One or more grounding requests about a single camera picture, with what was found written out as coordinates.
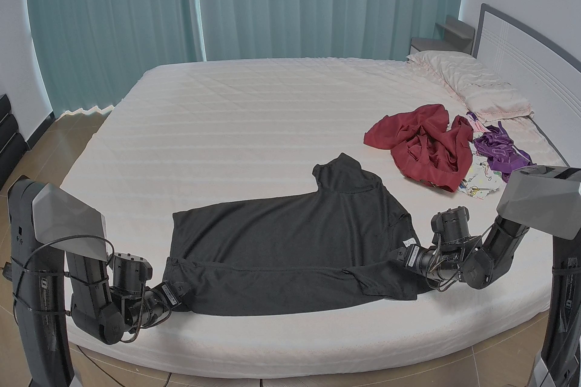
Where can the small black box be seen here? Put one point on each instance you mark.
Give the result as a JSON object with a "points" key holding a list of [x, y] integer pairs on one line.
{"points": [[6, 272]]}

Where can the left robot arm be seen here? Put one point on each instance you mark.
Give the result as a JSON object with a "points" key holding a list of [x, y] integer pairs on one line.
{"points": [[36, 262]]}

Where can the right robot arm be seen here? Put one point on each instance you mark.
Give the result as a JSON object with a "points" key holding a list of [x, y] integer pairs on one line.
{"points": [[540, 199]]}

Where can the black chest of drawers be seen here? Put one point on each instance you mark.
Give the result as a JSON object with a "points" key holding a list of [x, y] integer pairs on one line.
{"points": [[9, 140]]}

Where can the grey bedside table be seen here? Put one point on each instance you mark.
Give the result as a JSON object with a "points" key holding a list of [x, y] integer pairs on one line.
{"points": [[447, 38]]}

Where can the white printed garment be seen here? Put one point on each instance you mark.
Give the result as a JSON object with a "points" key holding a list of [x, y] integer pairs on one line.
{"points": [[481, 183]]}

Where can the black T-shirt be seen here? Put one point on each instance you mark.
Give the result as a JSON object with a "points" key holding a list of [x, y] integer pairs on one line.
{"points": [[290, 240]]}

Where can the pale pink garment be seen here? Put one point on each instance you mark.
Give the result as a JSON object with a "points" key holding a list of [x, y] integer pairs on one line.
{"points": [[474, 122]]}

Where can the purple garment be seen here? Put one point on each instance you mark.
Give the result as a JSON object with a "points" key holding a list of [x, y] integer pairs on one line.
{"points": [[499, 151]]}

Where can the cream pillow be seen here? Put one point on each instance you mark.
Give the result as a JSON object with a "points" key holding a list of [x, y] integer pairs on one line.
{"points": [[481, 86]]}

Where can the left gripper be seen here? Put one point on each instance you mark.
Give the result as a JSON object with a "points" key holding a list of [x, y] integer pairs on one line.
{"points": [[171, 294]]}

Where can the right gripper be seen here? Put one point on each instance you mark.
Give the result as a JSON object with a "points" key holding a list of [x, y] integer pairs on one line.
{"points": [[415, 258]]}

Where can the dark red garment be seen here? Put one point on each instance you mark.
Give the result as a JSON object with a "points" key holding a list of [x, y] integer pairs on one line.
{"points": [[422, 140]]}

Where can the bed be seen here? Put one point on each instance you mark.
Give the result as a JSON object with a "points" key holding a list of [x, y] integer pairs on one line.
{"points": [[249, 117]]}

